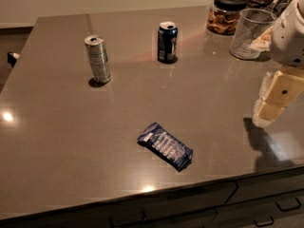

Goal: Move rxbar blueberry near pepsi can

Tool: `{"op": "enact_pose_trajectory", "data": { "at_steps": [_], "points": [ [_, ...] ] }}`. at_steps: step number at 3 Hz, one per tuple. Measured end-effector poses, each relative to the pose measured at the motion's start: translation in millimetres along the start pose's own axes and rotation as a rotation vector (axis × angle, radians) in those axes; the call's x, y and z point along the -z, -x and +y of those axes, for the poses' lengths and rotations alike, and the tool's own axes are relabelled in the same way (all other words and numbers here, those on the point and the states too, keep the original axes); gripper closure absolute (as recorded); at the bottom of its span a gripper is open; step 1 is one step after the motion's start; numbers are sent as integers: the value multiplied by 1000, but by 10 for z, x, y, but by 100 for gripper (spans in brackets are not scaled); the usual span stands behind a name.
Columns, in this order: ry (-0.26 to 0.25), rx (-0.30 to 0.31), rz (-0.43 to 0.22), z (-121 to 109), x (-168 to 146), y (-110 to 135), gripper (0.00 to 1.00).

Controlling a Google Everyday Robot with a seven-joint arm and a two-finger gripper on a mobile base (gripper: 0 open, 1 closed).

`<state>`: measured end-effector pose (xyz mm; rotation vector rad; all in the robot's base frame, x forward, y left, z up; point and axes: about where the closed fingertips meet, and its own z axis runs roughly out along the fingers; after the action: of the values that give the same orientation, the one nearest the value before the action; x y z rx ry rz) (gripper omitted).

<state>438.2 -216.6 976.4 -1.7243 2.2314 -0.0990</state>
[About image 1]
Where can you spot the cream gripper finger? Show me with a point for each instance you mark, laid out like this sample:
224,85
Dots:
264,114
286,86

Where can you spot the blue rxbar blueberry wrapper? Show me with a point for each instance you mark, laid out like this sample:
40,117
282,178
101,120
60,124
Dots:
166,146

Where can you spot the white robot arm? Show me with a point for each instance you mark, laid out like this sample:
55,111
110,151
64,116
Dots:
285,42

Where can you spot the blue pepsi can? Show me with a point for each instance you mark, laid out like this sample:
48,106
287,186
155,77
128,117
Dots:
167,42

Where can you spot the tall silver can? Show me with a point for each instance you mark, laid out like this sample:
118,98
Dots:
97,57

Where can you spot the clear plastic cup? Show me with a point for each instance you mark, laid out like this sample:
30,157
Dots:
251,24

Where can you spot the dark cabinet drawers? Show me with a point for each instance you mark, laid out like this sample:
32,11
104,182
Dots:
231,203

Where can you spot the glass jar with black lid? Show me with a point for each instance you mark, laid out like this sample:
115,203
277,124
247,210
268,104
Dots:
223,16

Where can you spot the dark object at left edge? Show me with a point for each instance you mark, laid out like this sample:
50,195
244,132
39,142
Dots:
12,58

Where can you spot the black drawer handle right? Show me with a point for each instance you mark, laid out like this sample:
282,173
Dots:
288,205

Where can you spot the black drawer handle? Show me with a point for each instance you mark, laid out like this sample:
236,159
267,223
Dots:
263,222
288,205
128,217

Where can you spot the black drawer handle lower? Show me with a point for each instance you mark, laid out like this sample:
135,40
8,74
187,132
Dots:
263,222

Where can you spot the black drawer handle left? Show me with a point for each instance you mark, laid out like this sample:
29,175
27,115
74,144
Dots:
128,217

